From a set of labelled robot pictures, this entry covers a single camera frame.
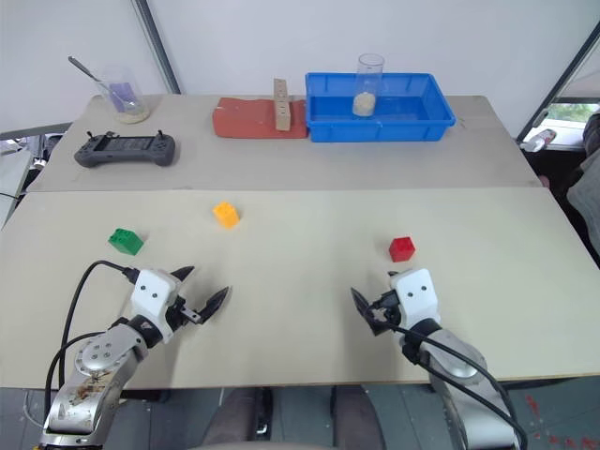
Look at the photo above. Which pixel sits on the wooden block with holes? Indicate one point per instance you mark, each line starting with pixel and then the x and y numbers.
pixel 281 105

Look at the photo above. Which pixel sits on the red flat mat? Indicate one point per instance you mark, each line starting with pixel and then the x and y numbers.
pixel 248 119

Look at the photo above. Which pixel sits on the dark metal window frame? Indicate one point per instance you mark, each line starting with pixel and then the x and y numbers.
pixel 558 79

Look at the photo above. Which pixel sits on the seated person in gray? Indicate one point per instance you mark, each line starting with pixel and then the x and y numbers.
pixel 586 187

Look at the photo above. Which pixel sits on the metal spoon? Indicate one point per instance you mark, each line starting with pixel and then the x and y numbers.
pixel 89 72

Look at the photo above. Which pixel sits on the dark rounded robot leg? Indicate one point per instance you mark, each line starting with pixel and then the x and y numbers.
pixel 234 415
pixel 358 415

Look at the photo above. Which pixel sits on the gray metal frame post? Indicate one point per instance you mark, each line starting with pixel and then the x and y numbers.
pixel 157 44

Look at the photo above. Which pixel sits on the glass beaker with grains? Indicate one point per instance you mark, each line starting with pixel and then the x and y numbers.
pixel 127 100

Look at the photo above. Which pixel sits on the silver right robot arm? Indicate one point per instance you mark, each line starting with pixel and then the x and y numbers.
pixel 452 358

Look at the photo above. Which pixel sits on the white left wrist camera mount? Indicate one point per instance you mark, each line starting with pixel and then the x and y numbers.
pixel 151 293

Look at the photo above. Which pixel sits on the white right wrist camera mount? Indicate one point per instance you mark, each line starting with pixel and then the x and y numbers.
pixel 417 300

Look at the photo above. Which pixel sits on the gray handheld remote controller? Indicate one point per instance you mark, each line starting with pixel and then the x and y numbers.
pixel 126 151

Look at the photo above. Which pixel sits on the yellow toy block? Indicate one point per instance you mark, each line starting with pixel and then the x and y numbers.
pixel 226 215

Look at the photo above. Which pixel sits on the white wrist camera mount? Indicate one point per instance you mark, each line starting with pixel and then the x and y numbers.
pixel 151 293
pixel 417 300

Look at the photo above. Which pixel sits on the green toy block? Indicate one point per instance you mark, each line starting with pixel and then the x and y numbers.
pixel 124 241

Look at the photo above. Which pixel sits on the white plastic bottle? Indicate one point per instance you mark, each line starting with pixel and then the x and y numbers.
pixel 539 139

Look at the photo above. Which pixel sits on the blue plastic bin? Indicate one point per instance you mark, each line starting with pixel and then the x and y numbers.
pixel 375 124

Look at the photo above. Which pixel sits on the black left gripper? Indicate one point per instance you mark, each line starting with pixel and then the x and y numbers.
pixel 188 315

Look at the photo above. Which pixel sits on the clear plastic cup with grains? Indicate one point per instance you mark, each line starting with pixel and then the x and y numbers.
pixel 365 100

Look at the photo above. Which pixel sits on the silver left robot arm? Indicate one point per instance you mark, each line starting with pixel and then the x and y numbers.
pixel 94 357

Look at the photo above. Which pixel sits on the red toy block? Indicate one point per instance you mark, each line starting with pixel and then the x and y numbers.
pixel 402 249

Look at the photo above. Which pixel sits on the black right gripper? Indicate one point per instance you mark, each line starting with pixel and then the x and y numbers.
pixel 388 311

